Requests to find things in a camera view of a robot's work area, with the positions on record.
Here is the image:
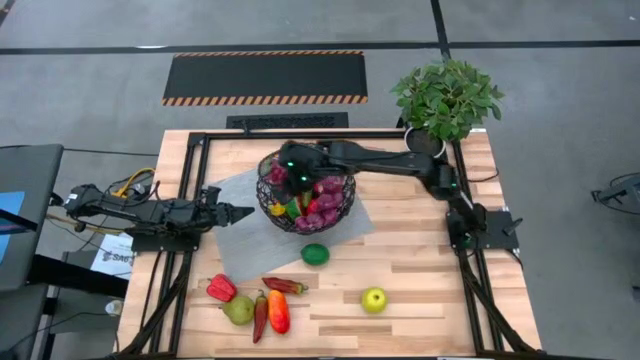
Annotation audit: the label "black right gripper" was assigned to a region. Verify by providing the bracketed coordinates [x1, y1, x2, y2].
[276, 141, 347, 206]

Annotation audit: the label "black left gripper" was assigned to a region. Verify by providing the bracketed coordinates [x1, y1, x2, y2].
[192, 185, 256, 231]

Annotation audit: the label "watermelon slice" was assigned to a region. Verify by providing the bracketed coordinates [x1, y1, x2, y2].
[284, 197, 306, 221]

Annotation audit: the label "purple grape bunch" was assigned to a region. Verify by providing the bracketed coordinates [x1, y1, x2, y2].
[267, 162, 347, 233]

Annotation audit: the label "green lime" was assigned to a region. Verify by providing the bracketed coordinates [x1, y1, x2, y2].
[300, 242, 331, 267]

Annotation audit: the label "red bell pepper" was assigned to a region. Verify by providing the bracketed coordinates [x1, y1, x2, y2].
[206, 273, 239, 303]

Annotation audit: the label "red chili with green stem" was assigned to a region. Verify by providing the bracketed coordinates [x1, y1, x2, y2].
[261, 276, 310, 296]

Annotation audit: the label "green pear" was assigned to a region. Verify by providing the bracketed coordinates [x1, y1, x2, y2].
[221, 294, 256, 327]

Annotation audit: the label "dark red chili pepper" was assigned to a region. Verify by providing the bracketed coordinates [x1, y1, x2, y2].
[252, 289, 270, 345]

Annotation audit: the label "red orange mango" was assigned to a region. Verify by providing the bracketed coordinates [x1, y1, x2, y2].
[267, 289, 292, 335]

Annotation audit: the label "yellow-green apple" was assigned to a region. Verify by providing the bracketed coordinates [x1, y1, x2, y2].
[360, 286, 389, 315]

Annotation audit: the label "grey placemat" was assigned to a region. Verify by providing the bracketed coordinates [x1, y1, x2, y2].
[212, 147, 376, 286]

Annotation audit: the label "black perforated floor strip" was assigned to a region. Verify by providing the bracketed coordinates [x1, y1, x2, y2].
[225, 111, 350, 130]

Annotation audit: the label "black floor mat striped edges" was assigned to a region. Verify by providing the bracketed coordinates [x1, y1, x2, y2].
[161, 49, 370, 107]

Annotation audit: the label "white printed paper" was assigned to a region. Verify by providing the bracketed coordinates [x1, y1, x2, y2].
[89, 232, 135, 281]

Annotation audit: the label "white plant pot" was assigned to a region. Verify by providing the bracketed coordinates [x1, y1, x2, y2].
[402, 126, 448, 159]

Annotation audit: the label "black desk base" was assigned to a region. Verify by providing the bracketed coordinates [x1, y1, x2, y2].
[27, 253, 129, 300]

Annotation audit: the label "green leafy plant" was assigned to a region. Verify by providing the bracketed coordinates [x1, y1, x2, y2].
[389, 58, 505, 144]

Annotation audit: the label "grey desk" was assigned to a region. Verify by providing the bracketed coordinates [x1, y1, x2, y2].
[0, 143, 65, 294]

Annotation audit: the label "blue screen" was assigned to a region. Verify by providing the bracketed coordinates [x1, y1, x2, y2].
[0, 190, 26, 266]

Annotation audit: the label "black wire basket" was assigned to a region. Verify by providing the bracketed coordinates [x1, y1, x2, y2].
[255, 143, 358, 236]

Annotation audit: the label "black aluminium table frame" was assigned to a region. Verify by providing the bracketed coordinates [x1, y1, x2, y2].
[117, 130, 544, 359]

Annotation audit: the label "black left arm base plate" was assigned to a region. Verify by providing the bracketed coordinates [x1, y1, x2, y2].
[130, 232, 201, 253]

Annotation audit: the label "yellow cable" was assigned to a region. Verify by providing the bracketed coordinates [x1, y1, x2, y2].
[112, 167, 156, 200]

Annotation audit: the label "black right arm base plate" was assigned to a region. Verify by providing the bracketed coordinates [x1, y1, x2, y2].
[448, 210, 520, 251]

